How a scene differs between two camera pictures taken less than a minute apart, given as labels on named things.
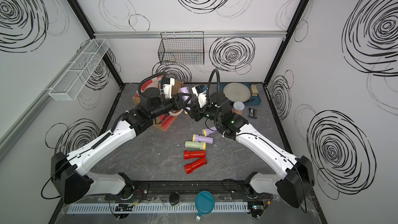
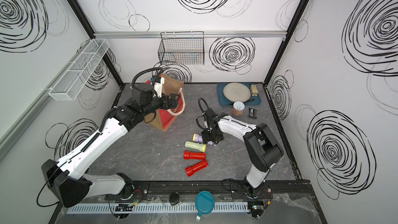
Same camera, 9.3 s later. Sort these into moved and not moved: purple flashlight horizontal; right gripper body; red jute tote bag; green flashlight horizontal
Moved: right gripper body
Not moved: green flashlight horizontal; red jute tote bag; purple flashlight horizontal
